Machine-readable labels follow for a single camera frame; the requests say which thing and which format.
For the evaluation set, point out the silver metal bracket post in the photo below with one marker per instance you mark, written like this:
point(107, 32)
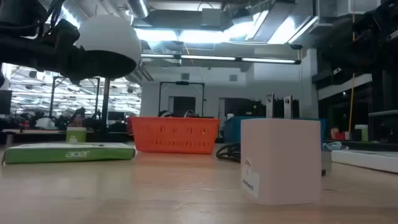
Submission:
point(288, 106)
point(270, 105)

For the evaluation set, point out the black monitor screen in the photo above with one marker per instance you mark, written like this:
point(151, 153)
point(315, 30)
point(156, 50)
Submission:
point(5, 102)

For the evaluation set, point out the blue plastic bin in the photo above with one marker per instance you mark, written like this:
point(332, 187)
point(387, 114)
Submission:
point(231, 129)

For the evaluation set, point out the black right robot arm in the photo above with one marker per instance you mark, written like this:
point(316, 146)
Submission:
point(373, 37)

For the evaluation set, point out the green white acer box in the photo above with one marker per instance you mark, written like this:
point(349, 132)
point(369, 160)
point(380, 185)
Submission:
point(68, 154)

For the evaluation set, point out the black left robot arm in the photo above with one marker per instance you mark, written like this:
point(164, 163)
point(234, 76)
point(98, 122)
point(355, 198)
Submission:
point(31, 53)

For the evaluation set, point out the orange plastic basket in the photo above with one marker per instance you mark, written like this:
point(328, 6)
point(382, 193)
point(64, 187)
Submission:
point(174, 135)

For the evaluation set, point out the red plastic basket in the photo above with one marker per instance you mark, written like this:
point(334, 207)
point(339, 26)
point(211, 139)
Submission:
point(128, 124)

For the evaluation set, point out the black metal frame stand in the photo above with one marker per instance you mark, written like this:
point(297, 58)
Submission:
point(182, 83)

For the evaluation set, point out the white cube charger with label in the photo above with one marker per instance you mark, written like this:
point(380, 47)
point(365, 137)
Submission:
point(280, 161)

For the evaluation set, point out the white flat package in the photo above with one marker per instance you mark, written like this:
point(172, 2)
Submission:
point(363, 160)

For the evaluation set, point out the pale green container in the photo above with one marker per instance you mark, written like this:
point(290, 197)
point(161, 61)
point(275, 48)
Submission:
point(361, 133)

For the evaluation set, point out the small red box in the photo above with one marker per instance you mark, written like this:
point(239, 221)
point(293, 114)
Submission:
point(339, 135)

